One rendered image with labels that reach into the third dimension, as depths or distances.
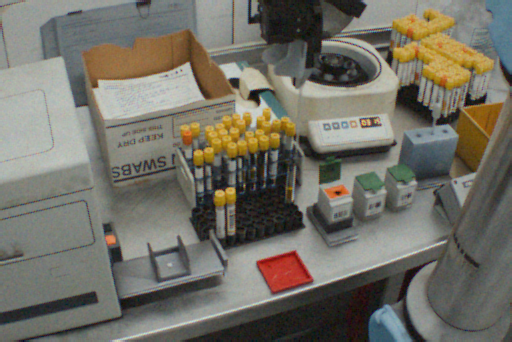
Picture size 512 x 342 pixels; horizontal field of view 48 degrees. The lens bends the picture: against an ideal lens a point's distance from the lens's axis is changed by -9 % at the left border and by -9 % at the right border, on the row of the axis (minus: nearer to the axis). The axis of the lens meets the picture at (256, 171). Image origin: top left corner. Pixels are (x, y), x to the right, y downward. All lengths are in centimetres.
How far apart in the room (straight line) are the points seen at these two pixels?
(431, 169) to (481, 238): 68
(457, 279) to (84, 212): 45
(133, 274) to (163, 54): 56
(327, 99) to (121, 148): 39
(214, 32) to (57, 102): 67
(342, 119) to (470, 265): 73
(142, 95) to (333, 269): 54
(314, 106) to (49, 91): 53
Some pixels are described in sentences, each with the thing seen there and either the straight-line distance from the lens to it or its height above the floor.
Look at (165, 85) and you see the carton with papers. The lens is 129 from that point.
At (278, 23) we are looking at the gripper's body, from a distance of 82.
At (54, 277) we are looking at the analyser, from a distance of 83.
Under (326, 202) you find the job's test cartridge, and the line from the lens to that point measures 100.
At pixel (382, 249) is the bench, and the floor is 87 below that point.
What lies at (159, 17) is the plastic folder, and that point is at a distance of 134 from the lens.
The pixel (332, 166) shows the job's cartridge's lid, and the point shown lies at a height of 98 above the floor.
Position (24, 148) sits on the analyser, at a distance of 75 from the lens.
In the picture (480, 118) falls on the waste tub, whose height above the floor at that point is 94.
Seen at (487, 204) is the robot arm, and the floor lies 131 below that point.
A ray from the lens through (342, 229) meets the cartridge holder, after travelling 103.
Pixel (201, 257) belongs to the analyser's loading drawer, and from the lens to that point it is 94.
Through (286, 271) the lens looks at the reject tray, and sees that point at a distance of 97.
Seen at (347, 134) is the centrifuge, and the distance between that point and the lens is 119.
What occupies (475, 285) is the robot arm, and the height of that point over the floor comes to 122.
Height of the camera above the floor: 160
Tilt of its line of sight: 39 degrees down
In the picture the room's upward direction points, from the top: 2 degrees clockwise
